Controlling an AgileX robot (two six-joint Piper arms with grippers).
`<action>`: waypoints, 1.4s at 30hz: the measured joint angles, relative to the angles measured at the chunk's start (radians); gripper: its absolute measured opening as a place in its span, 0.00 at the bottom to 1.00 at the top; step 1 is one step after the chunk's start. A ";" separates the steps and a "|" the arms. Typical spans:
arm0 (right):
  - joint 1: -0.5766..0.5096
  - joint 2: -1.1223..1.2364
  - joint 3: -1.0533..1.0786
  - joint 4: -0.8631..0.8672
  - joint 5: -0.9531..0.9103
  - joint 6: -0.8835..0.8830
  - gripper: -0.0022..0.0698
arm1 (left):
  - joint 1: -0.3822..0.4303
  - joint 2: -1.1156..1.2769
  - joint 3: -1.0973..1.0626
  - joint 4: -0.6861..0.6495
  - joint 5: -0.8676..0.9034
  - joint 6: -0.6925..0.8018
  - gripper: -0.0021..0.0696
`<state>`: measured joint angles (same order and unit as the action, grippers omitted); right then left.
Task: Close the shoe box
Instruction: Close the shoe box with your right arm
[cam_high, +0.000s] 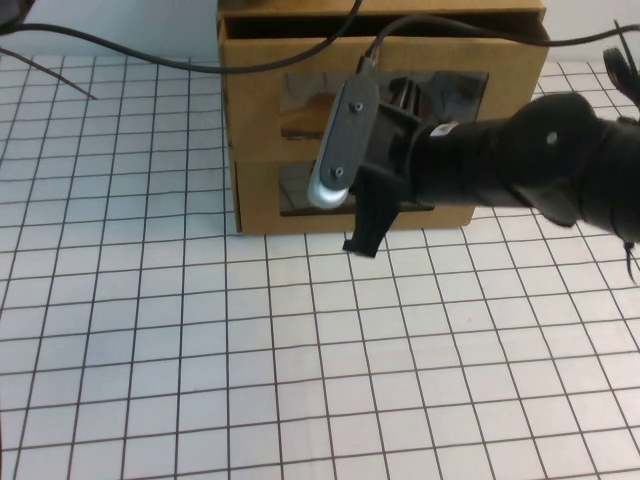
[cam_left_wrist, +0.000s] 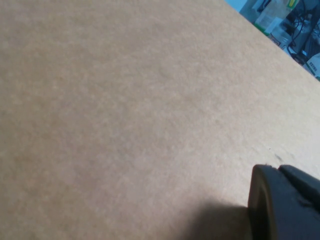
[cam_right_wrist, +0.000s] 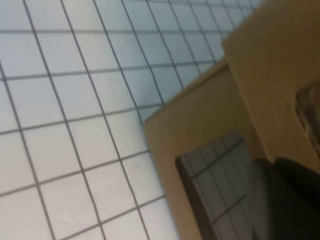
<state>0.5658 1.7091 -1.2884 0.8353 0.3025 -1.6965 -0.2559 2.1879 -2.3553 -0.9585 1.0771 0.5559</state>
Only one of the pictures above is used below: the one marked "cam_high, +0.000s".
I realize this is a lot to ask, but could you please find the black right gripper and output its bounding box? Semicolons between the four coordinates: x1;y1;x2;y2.
342;74;436;259

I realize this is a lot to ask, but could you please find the cardboard drawer with wide window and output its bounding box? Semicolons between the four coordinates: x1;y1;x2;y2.
222;17;552;161

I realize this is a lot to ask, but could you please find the cardboard drawer with narrow window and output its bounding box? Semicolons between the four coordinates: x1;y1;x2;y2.
232;149;476;235

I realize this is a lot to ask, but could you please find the brown cardboard drawer cabinet shell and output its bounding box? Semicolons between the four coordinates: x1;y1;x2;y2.
216;0;547;236

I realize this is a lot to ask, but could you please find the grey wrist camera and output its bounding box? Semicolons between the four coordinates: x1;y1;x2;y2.
306;72;381;209

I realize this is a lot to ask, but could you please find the black camera cable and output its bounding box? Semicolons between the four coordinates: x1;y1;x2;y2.
357;16;640;76

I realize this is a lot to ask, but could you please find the black hanging cable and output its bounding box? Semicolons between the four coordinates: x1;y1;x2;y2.
0;0;364;74

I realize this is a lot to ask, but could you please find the thin brown wire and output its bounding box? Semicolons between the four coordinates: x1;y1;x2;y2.
0;47;97;100

